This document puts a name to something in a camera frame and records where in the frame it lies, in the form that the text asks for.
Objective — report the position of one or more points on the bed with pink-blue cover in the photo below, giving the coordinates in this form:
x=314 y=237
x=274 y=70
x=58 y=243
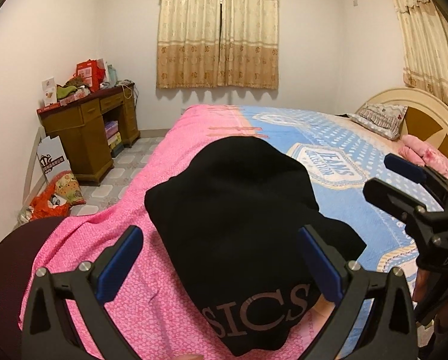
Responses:
x=164 y=180

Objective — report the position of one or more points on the pink folded blanket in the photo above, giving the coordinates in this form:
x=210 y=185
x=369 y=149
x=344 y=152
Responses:
x=415 y=150

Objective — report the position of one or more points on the beige window curtain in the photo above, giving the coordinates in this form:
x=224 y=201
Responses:
x=426 y=45
x=190 y=37

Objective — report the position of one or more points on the yellow printed box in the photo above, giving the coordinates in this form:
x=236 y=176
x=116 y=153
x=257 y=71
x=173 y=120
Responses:
x=115 y=141

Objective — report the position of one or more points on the brown wooden desk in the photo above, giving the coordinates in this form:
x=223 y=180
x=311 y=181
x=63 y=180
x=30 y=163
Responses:
x=89 y=146

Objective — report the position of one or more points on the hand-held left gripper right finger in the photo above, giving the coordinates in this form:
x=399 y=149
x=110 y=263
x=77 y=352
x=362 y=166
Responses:
x=319 y=266

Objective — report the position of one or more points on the white metal frame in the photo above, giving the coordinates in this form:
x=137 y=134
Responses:
x=33 y=165

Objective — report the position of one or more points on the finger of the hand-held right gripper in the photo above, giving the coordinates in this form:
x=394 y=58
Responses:
x=389 y=195
x=404 y=165

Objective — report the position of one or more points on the purple printed box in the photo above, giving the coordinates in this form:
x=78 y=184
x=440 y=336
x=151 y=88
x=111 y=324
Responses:
x=111 y=128

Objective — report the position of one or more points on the floral ruffled pillow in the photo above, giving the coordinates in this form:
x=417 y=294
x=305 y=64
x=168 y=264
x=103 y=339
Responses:
x=381 y=120

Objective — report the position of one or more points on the black hooded jacket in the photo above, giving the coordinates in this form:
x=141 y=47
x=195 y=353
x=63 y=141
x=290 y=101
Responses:
x=227 y=213

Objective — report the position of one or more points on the floral print bag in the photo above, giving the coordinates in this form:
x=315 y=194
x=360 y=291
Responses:
x=68 y=187

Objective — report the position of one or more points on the cream wooden headboard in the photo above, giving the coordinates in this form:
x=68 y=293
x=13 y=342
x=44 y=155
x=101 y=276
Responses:
x=423 y=120

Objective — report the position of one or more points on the white paper shopping bag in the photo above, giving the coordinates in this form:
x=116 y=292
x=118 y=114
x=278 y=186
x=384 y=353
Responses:
x=53 y=161

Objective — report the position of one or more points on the white upright carton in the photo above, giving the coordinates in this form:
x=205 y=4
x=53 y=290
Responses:
x=48 y=92

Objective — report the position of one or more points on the dark maroon cloth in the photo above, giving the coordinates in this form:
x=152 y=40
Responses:
x=2 y=288

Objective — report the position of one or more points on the orange plastic bag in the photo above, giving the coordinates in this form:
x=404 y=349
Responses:
x=44 y=205

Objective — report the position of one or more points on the person's right hand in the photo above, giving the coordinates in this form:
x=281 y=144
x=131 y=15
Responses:
x=421 y=285

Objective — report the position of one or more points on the pale blue bottle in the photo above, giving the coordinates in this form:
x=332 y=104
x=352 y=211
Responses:
x=111 y=75

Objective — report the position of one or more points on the red gift bag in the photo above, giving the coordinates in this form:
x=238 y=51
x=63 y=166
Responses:
x=89 y=73

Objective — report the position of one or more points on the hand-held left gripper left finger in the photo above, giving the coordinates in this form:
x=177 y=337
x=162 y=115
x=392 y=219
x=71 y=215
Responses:
x=120 y=262

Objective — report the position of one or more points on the green cloth pile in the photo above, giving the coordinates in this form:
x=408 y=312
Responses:
x=66 y=90

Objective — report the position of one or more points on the red flat box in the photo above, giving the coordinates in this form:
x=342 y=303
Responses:
x=68 y=102

